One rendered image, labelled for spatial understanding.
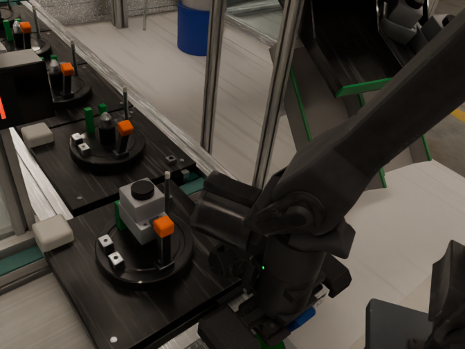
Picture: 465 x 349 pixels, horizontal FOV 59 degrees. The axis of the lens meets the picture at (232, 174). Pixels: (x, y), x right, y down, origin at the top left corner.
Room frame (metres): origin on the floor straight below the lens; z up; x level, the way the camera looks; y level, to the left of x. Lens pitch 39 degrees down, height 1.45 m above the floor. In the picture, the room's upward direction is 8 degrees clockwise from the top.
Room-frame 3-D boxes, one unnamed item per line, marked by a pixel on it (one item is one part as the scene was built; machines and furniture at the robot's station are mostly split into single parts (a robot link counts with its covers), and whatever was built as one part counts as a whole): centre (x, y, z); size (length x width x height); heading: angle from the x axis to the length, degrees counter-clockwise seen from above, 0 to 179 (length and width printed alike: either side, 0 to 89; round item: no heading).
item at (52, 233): (0.39, 0.25, 0.97); 0.05 x 0.05 x 0.04; 44
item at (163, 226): (0.36, 0.08, 1.04); 0.04 x 0.02 x 0.08; 44
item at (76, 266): (0.39, 0.11, 0.96); 0.24 x 0.24 x 0.02; 44
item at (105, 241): (0.37, 0.16, 1.00); 0.02 x 0.01 x 0.02; 44
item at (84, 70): (0.80, 0.41, 1.01); 0.24 x 0.24 x 0.13; 44
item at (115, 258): (0.34, 0.14, 1.00); 0.02 x 0.01 x 0.02; 44
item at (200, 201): (0.28, -0.03, 1.19); 0.12 x 0.08 x 0.11; 70
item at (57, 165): (0.62, 0.24, 1.01); 0.24 x 0.24 x 0.13; 44
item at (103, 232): (0.39, 0.11, 0.98); 0.14 x 0.14 x 0.02
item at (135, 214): (0.40, 0.12, 1.06); 0.08 x 0.04 x 0.07; 44
